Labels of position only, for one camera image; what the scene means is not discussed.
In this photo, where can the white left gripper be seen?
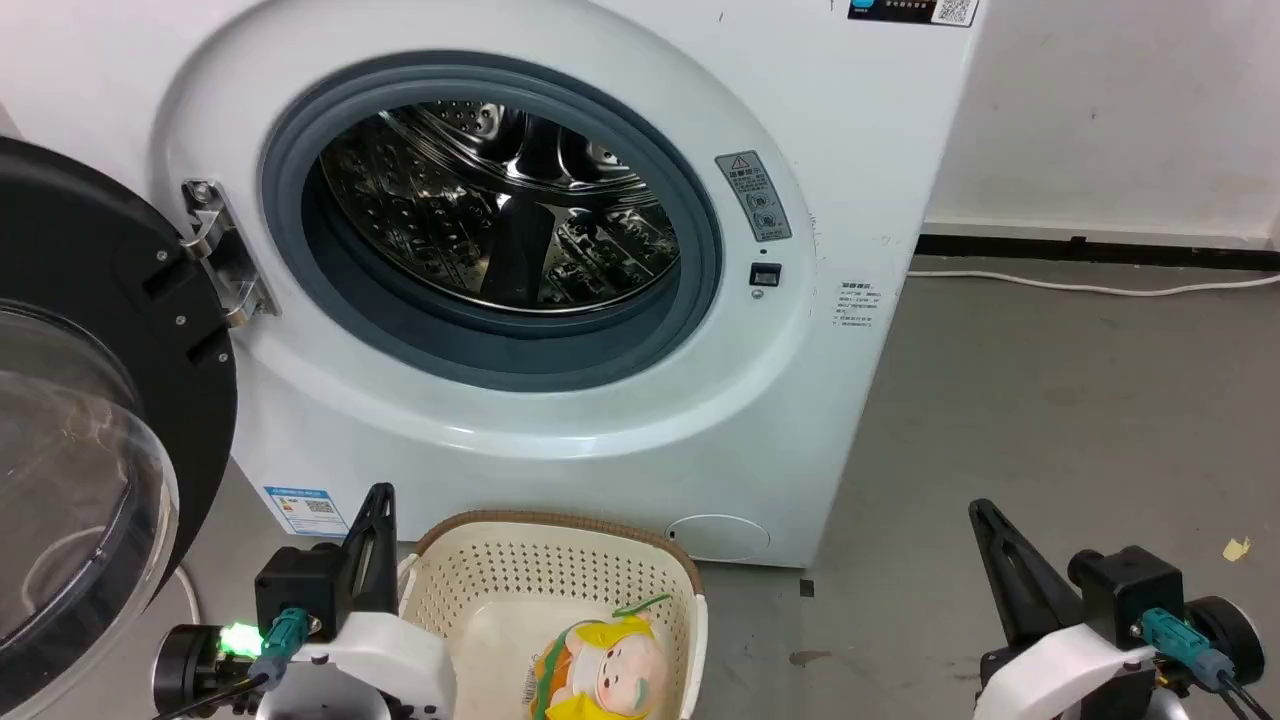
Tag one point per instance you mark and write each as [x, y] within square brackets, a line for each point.
[385, 655]

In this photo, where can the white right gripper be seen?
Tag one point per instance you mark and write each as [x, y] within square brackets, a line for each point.
[1060, 670]

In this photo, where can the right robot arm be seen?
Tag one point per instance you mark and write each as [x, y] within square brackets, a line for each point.
[1230, 635]

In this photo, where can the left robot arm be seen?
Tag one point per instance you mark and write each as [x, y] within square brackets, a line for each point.
[195, 665]

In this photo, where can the white front-load washing machine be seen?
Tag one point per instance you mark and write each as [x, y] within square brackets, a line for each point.
[620, 420]

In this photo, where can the blue energy label sticker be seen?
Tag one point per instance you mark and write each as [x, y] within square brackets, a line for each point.
[306, 510]

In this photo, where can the cream perforated laundry basket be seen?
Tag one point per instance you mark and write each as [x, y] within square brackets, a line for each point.
[500, 590]

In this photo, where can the yellow paper scrap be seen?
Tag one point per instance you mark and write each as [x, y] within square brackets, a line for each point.
[1237, 548]

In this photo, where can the grey rubber door gasket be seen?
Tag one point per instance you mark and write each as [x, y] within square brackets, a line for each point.
[400, 330]

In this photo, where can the yellow plush doll toy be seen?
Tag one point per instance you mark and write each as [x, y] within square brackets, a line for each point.
[605, 670]

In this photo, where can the round filter cover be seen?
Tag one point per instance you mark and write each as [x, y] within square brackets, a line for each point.
[718, 538]

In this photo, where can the chrome door hinge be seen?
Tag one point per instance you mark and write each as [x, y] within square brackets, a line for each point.
[222, 255]

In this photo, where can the black round washer door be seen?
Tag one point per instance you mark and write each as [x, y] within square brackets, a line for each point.
[110, 300]

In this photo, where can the steel washer drum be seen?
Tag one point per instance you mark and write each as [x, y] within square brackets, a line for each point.
[500, 200]

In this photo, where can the black door latch socket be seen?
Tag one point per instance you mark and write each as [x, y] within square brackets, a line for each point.
[765, 275]

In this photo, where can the grey warning label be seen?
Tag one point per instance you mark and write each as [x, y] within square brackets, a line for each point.
[754, 195]

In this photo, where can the black QR panel sticker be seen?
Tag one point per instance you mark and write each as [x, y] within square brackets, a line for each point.
[915, 10]

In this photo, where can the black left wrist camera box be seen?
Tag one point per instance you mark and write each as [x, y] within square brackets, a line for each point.
[300, 590]

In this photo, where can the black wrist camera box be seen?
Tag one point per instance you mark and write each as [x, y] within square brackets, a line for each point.
[1125, 590]
[300, 590]

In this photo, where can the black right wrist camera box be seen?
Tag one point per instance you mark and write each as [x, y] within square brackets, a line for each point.
[1125, 590]

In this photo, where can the black wall baseboard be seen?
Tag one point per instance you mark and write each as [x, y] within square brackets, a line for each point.
[1100, 252]

